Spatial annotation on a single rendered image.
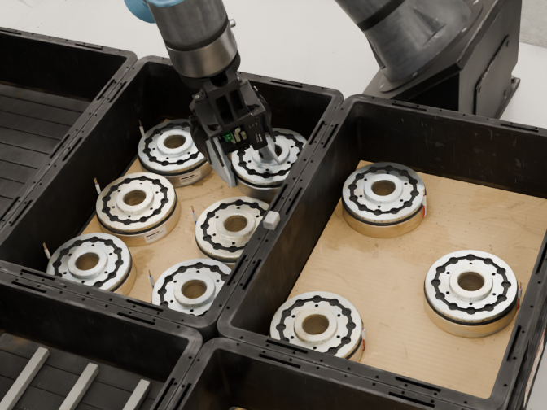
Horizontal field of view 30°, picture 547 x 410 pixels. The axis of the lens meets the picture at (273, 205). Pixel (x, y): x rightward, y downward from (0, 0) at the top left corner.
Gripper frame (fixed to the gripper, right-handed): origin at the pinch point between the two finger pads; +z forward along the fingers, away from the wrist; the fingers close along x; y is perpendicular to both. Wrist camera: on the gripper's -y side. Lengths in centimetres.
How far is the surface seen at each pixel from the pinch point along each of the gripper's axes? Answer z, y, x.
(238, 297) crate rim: -7.1, 24.5, -8.4
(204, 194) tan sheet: 3.2, -2.1, -6.3
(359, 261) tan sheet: 5.1, 17.6, 6.5
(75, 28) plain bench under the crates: 15, -68, -13
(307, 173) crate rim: -5.2, 10.7, 5.1
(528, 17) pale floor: 103, -111, 101
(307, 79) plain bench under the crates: 19.9, -32.9, 17.7
